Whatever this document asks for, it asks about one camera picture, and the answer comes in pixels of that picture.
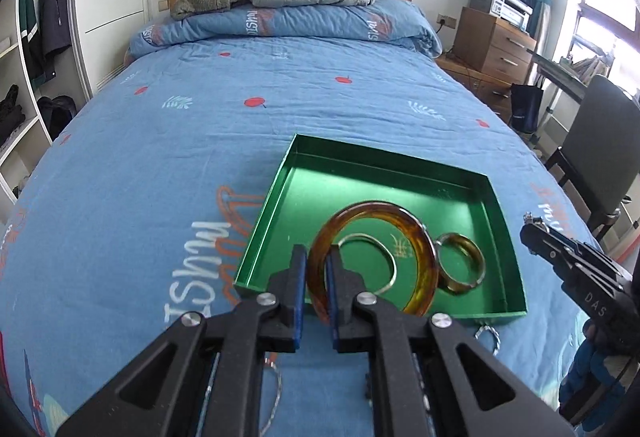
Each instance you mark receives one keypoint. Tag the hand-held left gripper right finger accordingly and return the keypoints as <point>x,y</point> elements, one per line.
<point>332,302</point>

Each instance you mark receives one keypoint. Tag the slanted drafting table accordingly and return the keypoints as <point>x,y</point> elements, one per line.
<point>562,74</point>

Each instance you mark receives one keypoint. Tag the black folded clothing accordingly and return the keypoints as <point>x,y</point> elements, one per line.
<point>11,114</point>

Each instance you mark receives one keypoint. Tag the wooden drawer chest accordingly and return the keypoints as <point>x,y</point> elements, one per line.
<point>492,44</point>

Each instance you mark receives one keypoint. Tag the grey printer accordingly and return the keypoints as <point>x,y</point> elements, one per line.
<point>500,4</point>

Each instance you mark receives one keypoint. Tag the dark hanging jacket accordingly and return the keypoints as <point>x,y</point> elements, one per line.
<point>55,12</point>

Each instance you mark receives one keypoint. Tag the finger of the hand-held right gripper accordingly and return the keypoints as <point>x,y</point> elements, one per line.
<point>547,244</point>

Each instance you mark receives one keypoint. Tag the blue printed quilt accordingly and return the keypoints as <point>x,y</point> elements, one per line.
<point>150,157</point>

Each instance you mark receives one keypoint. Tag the wall outlet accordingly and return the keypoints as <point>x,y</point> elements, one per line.
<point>446,20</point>

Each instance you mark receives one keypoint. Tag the green metal tray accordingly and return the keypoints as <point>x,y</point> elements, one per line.
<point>350,187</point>

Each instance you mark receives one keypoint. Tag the dark chair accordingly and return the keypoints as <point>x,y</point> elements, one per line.
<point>600,137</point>

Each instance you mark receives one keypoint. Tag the black bag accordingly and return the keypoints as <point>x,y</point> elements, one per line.
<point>57,117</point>

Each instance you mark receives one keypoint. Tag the white wardrobe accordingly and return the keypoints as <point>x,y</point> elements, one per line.
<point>115,17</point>

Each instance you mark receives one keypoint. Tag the small amber bangle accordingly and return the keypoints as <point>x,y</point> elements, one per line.
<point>472,244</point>

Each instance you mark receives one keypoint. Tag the person's right hand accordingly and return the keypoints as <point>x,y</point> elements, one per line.
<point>590,367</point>

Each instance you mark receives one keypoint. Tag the blue pillow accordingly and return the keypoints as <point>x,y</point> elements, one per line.
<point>310,22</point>

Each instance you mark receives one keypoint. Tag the large amber bangle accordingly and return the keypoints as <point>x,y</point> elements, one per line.
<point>380,212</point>

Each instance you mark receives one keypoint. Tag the dark tote bag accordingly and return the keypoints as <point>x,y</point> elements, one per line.
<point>526,109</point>

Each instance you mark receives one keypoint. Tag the green and white garment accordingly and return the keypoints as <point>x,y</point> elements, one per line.
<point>29,12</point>

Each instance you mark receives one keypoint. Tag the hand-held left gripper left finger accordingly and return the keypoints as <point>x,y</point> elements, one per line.
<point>300,297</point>

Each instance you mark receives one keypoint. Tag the low wooden cabinet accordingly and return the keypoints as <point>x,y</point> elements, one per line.
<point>480,84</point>

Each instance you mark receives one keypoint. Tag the plain silver bangle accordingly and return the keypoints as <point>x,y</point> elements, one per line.
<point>393,269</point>

